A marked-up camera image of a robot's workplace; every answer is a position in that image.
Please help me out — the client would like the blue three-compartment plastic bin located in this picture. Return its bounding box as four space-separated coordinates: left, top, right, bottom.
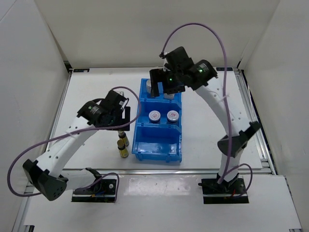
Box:
132 78 182 162

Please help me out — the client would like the red-label spice jar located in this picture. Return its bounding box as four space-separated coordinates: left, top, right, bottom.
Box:
148 110 161 124
167 110 179 123

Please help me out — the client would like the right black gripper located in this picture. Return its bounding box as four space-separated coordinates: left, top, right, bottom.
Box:
149 68 185 98

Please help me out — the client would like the small yellow bottle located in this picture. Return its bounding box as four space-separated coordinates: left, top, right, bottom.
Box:
118 130 129 147
117 140 129 158

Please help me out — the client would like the silver-lid shaker blue label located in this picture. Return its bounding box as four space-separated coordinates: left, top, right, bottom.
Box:
164 93 175 100
146 79 152 94

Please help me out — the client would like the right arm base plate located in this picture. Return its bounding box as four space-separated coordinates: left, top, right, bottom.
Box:
198 178 249 204

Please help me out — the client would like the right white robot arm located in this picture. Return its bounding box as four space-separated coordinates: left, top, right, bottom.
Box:
150 46 261 193

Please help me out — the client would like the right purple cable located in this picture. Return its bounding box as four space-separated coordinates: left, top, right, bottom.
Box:
161 23 253 199

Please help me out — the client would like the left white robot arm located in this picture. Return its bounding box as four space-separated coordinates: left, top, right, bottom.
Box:
23 90 130 201

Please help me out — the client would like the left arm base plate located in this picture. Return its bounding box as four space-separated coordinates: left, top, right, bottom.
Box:
71 173 120 203

